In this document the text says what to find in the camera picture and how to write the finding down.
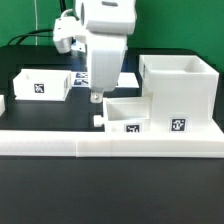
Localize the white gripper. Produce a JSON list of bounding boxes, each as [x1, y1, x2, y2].
[[87, 33, 127, 102]]

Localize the white front drawer tray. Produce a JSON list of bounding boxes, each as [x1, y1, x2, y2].
[[93, 97, 151, 133]]

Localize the white drawer tray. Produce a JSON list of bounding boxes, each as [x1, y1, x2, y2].
[[13, 69, 71, 101], [93, 97, 151, 133]]

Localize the white drawer cabinet box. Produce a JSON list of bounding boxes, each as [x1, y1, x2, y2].
[[139, 55, 219, 133]]

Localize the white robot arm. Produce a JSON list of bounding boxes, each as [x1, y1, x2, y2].
[[74, 0, 137, 103]]

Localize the white rear drawer tray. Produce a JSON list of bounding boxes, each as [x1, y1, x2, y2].
[[13, 69, 71, 101]]

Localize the white fiducial marker sheet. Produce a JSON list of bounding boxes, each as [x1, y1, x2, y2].
[[71, 72, 139, 88]]

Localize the white L-shaped table fence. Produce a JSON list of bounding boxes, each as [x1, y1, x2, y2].
[[0, 94, 224, 158]]

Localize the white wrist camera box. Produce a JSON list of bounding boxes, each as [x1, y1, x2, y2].
[[53, 16, 86, 54]]

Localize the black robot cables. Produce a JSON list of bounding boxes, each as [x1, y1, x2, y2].
[[7, 0, 78, 47]]

